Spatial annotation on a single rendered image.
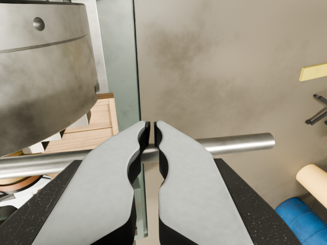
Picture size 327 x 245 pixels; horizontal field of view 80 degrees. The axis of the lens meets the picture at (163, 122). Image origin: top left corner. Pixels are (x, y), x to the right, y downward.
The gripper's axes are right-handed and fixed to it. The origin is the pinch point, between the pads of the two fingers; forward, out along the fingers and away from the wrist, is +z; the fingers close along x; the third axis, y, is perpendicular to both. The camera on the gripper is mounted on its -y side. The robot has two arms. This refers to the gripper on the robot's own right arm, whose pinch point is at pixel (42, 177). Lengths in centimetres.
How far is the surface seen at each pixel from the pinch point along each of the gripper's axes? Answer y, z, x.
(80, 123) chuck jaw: -11.9, 8.7, 2.5
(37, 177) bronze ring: -1.7, 0.0, 1.7
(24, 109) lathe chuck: -19.3, 6.0, 12.1
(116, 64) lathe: -7, 17, -54
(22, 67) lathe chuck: -22.8, 6.7, 11.4
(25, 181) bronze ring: -2.5, -1.2, 2.9
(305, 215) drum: 214, 256, -79
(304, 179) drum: 161, 246, -96
